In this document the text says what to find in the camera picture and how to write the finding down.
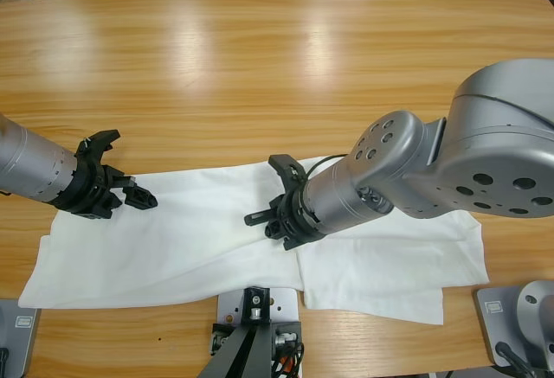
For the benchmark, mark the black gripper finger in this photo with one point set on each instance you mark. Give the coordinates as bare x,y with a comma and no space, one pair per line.
259,218
115,203
140,198
273,229

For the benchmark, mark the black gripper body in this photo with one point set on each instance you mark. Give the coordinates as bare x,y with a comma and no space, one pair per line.
86,192
298,222

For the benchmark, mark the white Unitree t-shirt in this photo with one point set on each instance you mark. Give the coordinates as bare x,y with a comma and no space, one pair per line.
173,257

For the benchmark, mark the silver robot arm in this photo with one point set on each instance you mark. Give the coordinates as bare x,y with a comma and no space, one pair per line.
497,144
30,162

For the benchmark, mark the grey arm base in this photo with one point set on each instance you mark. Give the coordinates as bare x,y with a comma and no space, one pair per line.
17,347
489,330

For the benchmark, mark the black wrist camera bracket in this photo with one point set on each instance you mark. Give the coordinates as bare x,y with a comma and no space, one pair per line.
281,162
104,136

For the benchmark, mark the white mount plate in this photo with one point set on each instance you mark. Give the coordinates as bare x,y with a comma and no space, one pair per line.
285,309

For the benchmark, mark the black corner bracket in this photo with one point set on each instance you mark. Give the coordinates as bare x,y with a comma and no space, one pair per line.
287,335
218,339

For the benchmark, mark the dark camera post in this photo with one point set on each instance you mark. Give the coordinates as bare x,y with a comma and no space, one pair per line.
259,352

